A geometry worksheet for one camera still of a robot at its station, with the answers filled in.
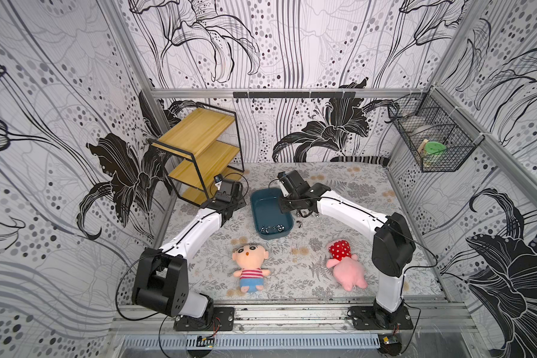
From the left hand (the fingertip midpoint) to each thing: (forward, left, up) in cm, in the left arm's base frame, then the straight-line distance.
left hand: (238, 202), depth 89 cm
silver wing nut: (-3, -26, -11) cm, 29 cm away
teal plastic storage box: (-3, -12, -11) cm, 17 cm away
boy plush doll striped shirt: (-21, -7, -4) cm, 22 cm away
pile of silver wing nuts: (-5, -17, -11) cm, 21 cm away
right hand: (+1, -18, 0) cm, 18 cm away
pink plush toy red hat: (-25, -41, -5) cm, 48 cm away
